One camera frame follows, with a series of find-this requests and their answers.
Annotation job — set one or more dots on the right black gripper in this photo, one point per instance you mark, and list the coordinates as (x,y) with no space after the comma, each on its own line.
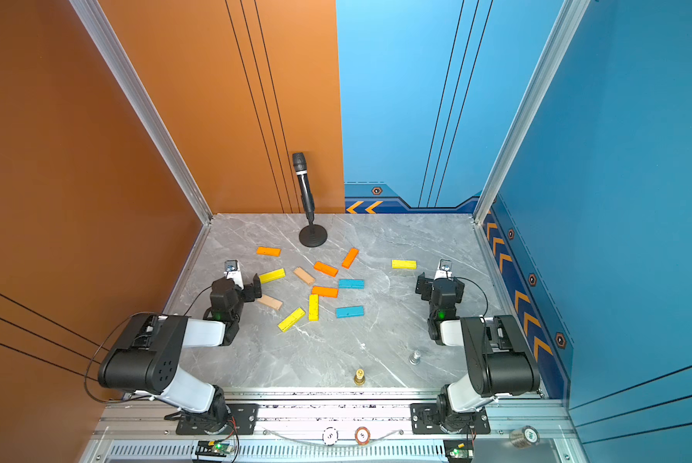
(427,285)

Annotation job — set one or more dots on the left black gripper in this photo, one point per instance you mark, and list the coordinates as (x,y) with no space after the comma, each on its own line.
(248,290)

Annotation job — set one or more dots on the yellow block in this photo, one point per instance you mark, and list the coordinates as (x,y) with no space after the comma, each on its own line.
(313,307)
(404,264)
(272,276)

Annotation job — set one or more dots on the teal block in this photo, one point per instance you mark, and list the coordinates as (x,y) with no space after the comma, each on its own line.
(350,312)
(351,284)

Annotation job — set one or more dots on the orange block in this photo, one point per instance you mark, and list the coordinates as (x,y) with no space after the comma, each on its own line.
(268,251)
(326,269)
(330,292)
(350,258)

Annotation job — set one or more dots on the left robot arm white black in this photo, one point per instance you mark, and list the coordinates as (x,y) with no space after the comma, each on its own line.
(145,360)

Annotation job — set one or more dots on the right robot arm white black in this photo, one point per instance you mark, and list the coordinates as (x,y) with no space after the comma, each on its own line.
(499,360)

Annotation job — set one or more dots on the tan block lower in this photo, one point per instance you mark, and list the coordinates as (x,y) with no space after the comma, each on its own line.
(270,302)

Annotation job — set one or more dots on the tan block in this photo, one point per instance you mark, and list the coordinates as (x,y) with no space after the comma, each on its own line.
(304,276)
(270,302)

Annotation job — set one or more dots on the yellow block diagonal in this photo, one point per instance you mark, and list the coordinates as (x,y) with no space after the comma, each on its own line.
(291,320)

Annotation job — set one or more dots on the silver cylinder weight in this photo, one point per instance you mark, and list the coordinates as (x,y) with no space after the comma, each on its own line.
(415,358)

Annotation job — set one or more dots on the tan block upper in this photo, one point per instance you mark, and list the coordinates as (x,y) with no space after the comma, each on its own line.
(304,276)

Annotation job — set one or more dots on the yellow block upright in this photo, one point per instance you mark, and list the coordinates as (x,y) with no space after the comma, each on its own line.
(313,307)

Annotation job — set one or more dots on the black microphone on stand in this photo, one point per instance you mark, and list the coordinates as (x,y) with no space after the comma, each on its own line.
(312,235)

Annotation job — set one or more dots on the brass cylinder weight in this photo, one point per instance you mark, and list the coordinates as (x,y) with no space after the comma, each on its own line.
(359,377)

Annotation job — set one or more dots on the left green circuit board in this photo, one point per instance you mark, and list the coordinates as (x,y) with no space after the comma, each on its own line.
(215,449)

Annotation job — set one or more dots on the green circuit board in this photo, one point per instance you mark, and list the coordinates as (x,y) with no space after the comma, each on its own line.
(215,449)
(458,451)

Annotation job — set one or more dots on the right green circuit board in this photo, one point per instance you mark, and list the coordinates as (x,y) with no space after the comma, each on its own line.
(458,451)

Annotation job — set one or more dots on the copper round disc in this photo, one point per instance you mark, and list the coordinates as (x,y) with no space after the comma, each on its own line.
(362,436)

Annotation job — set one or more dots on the white round disc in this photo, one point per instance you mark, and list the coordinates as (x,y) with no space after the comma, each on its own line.
(330,436)

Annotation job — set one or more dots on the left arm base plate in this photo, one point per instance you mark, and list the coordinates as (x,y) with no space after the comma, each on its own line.
(236,419)

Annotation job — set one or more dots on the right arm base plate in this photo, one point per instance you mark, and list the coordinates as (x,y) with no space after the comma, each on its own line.
(429,418)

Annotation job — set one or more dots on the aluminium front rail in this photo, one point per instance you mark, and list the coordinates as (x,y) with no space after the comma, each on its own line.
(305,413)

